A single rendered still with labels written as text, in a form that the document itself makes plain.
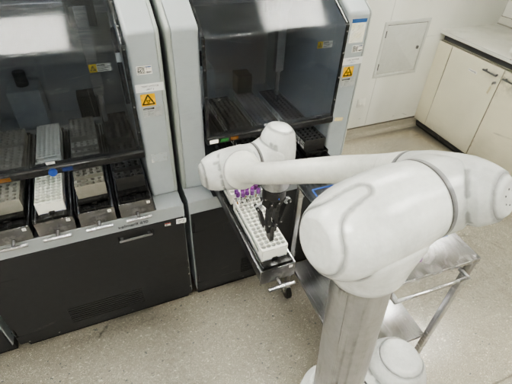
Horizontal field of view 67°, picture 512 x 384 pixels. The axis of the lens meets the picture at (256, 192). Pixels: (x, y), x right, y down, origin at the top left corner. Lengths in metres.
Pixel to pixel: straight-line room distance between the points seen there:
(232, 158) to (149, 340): 1.38
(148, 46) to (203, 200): 0.67
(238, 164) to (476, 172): 0.55
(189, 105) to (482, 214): 1.16
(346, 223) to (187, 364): 1.66
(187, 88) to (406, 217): 1.12
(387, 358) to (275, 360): 1.10
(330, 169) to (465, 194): 0.31
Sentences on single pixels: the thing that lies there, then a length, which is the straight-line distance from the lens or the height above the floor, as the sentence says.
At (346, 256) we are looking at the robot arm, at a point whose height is 1.48.
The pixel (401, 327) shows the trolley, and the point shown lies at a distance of 1.97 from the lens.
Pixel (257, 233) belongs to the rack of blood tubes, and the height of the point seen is 0.86.
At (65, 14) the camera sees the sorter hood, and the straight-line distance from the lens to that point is 1.50.
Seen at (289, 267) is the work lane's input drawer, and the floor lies 0.79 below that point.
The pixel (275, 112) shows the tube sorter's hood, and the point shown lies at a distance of 1.68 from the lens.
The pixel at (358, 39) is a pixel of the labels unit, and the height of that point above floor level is 1.33.
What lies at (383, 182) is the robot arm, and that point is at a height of 1.54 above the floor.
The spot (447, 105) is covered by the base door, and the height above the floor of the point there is 0.36.
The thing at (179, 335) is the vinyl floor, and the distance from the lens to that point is 2.15.
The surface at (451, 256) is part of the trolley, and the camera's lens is 1.56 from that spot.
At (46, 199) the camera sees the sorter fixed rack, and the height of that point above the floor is 0.86.
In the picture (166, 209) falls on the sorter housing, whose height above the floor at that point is 0.73.
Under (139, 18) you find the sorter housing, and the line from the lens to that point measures 1.44.
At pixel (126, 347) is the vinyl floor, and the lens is 2.17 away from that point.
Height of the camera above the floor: 1.85
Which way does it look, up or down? 40 degrees down
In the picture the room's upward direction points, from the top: 3 degrees clockwise
